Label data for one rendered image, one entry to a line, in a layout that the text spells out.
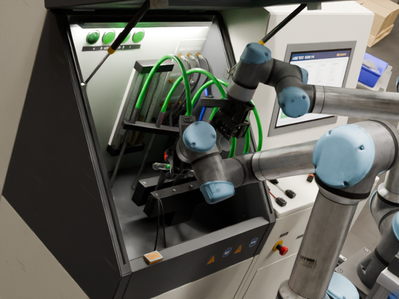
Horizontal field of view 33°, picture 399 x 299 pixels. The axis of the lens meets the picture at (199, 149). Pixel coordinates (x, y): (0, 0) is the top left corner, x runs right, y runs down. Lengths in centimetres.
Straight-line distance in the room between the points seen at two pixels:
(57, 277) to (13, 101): 55
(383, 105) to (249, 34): 69
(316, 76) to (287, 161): 106
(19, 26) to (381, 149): 116
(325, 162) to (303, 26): 117
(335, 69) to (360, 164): 143
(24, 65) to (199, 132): 69
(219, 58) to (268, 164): 82
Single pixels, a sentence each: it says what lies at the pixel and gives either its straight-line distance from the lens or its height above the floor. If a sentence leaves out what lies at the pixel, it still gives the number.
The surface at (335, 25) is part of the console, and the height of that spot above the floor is 150.
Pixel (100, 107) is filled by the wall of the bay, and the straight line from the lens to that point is 225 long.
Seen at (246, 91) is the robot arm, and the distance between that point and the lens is 186.
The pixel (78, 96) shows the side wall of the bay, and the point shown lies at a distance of 190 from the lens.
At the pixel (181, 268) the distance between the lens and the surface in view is 208.
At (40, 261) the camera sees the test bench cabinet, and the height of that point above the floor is 73.
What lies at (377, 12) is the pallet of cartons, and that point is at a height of 38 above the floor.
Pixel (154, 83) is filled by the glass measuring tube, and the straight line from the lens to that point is 230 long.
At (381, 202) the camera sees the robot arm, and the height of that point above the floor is 124.
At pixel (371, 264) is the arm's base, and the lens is 212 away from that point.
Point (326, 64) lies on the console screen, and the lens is 266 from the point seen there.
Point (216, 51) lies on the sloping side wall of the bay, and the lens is 239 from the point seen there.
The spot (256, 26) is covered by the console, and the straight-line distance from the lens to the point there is 232.
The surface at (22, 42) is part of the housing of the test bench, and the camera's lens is 209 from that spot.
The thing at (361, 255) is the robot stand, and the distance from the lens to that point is 225.
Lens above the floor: 217
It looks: 28 degrees down
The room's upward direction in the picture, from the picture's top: 22 degrees clockwise
